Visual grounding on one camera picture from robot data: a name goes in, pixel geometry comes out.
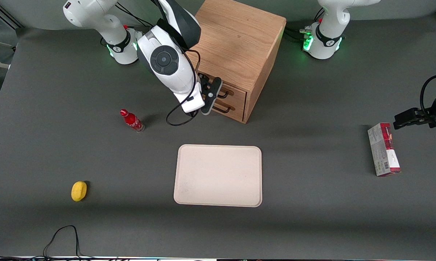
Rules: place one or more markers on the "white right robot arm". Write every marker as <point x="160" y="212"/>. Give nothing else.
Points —
<point x="163" y="59"/>

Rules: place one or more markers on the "yellow lemon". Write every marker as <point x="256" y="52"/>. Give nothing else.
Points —
<point x="79" y="191"/>

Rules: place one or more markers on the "red soda bottle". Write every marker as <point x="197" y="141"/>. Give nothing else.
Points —
<point x="132" y="120"/>

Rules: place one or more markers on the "beige rectangular tray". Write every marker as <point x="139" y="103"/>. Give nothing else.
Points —
<point x="218" y="175"/>

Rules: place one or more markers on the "wooden drawer cabinet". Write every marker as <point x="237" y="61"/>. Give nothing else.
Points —
<point x="239" y="40"/>

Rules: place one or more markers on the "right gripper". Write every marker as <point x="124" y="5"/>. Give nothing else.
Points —
<point x="202" y="77"/>

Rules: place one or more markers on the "red and grey carton box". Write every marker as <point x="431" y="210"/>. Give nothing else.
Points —
<point x="383" y="150"/>

